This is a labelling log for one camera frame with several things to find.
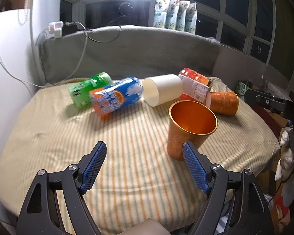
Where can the orange blue Arctic Ocean cup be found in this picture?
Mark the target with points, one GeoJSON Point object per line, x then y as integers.
{"type": "Point", "coordinates": [108, 99]}

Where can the green small packet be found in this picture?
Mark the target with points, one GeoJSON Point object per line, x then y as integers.
{"type": "Point", "coordinates": [241, 89]}

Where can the green drink cup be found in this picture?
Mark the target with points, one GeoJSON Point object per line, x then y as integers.
{"type": "Point", "coordinates": [79, 93]}

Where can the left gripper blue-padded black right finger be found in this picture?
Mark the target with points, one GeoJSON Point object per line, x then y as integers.
{"type": "Point", "coordinates": [249, 212]}

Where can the white paper cup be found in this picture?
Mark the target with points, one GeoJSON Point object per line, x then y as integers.
{"type": "Point", "coordinates": [158, 90]}

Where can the orange patterned metal cup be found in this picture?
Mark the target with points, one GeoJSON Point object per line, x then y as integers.
{"type": "Point", "coordinates": [189, 121]}

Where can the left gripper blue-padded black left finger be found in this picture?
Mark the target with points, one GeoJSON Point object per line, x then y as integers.
{"type": "Point", "coordinates": [40, 213]}

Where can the small orange patterned cup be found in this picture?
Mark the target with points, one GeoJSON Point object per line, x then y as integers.
{"type": "Point", "coordinates": [225, 103]}

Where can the red orange snack packet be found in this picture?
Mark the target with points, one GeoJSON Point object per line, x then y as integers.
{"type": "Point", "coordinates": [195, 86]}

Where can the floral white pouch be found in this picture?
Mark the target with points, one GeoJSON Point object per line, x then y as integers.
{"type": "Point", "coordinates": [172, 12]}
{"type": "Point", "coordinates": [181, 15]}
{"type": "Point", "coordinates": [190, 18]}
{"type": "Point", "coordinates": [160, 13]}

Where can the white power strip with plugs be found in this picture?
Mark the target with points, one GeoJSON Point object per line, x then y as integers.
{"type": "Point", "coordinates": [55, 28]}

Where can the white gloved right hand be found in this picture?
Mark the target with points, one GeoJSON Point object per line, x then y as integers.
{"type": "Point", "coordinates": [285, 166]}

